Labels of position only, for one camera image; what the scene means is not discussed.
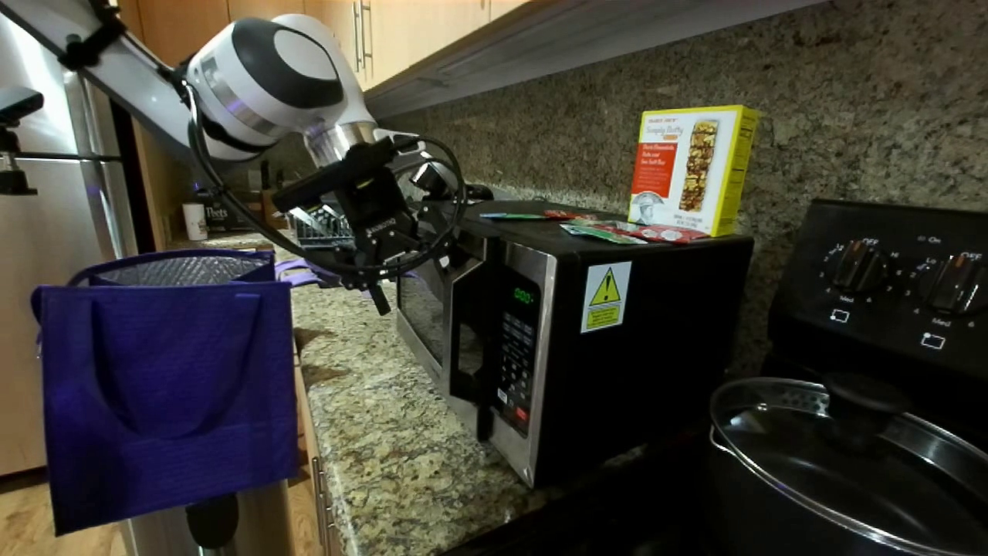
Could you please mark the black microwave oven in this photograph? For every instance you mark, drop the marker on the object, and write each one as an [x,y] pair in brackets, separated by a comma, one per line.
[469,340]
[659,373]

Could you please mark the black stove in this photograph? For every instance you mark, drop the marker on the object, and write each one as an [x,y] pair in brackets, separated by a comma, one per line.
[885,328]

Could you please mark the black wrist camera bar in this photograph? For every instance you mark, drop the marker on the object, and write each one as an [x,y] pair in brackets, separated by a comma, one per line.
[328,178]

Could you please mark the black cooking pot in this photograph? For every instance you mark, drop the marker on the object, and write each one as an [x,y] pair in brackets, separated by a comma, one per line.
[741,504]

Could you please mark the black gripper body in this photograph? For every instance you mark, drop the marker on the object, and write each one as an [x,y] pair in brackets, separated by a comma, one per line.
[378,210]

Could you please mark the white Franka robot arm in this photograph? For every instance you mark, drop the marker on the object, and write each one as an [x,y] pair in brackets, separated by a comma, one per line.
[268,78]

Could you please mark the purple cloth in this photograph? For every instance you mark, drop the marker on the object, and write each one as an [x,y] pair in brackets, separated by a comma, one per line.
[305,272]

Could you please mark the white cup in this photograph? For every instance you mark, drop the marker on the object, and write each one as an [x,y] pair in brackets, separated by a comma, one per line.
[196,219]

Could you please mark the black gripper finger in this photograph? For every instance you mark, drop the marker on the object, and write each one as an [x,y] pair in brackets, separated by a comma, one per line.
[376,285]
[411,252]

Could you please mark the stainless steel fridge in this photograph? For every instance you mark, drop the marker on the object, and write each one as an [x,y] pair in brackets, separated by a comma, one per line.
[51,310]

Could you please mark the yellow warning sticker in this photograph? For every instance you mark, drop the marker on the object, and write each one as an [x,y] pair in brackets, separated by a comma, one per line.
[608,297]

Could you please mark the wooden wall cabinets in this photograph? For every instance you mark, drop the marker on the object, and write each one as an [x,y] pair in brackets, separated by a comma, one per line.
[434,32]

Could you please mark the yellow food box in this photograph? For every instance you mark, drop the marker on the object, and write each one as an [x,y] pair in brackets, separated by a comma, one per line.
[694,172]

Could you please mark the blue fabric bag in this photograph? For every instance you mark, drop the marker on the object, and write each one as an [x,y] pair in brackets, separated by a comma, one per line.
[155,411]

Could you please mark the green white sachet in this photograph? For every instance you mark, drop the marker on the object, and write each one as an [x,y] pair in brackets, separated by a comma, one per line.
[514,216]
[605,234]

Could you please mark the black stand knob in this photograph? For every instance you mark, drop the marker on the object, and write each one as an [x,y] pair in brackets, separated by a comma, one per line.
[210,519]

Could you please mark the black stove knob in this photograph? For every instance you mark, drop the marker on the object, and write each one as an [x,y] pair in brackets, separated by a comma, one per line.
[858,268]
[956,285]

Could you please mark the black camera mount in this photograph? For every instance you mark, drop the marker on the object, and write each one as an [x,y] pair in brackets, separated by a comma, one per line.
[17,110]

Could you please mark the red white-edged sachet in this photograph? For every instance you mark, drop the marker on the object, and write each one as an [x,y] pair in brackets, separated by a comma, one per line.
[557,215]

